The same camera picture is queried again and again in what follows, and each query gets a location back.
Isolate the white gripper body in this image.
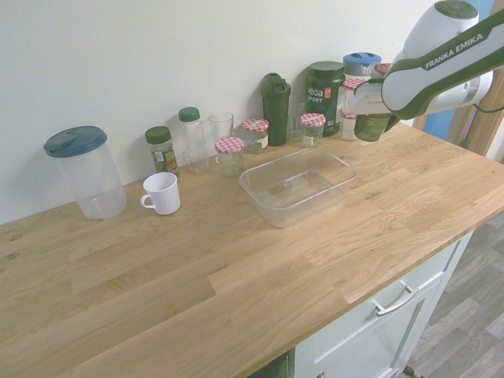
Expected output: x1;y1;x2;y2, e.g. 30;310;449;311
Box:
346;78;389;117

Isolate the green cereal cup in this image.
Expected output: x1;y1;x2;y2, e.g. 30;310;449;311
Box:
355;113;391;142

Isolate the clear plastic rectangular container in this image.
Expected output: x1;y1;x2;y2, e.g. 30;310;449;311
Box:
239;147;358;230

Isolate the jam jar red checkered lid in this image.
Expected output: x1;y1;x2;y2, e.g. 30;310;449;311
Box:
299;113;327;149
214;137;245;177
339;109;360;142
234;118;270;154
337;77;368;115

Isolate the clear pitcher with light-blue lid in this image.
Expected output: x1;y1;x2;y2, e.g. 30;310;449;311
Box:
342;52;382;82

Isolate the dark Vega protein tub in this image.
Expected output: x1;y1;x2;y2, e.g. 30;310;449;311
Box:
306;61;347;138

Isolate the clear glass tumbler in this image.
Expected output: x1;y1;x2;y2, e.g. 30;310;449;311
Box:
287;102;307;141

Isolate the black shaker bottle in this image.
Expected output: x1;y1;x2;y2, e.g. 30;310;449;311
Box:
259;72;292;146

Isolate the tall clear glass mug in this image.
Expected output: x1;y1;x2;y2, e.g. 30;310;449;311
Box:
208;112;235;158

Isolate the clear bottle with green lid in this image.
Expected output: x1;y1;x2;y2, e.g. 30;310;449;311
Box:
177;106;209;174

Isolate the spice jar with dark lid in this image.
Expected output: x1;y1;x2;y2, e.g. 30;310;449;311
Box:
144;125;181;177

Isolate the white ceramic mug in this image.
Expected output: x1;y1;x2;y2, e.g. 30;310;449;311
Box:
140;172;182;217

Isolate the white cabinet with drawer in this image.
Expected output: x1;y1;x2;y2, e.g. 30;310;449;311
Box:
293;230;476;378

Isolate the clear pitcher with teal lid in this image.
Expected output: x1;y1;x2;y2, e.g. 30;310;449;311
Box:
43;125;128;221

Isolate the silver drawer bar handle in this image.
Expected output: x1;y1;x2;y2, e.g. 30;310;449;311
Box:
372;285;419;318

